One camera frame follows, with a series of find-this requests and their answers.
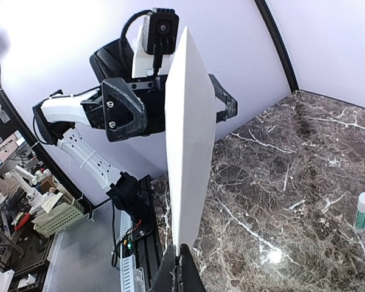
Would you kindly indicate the black front rail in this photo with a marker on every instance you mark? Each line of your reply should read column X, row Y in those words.
column 147, row 244

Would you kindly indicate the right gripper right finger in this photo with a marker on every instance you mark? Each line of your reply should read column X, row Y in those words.
column 189, row 279

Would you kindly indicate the beige perforated basket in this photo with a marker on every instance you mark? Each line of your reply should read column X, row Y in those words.
column 58, row 218

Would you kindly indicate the beige letter paper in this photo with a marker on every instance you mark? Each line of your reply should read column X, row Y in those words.
column 190, row 121

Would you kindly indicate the right black frame post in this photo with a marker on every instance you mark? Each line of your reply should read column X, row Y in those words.
column 279, row 44

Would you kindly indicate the green white glue stick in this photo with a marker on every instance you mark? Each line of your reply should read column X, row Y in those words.
column 360, row 214

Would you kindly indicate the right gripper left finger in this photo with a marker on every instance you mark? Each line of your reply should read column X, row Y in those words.
column 166, row 278

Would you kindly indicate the white slotted cable duct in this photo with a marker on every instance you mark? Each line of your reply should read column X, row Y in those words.
column 81, row 259

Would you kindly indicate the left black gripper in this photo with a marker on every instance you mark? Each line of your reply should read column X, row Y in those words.
column 126, row 107

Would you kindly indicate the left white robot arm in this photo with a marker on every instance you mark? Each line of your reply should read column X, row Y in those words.
column 57, row 117

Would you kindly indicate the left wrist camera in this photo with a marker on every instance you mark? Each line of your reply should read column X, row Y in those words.
column 156, row 42

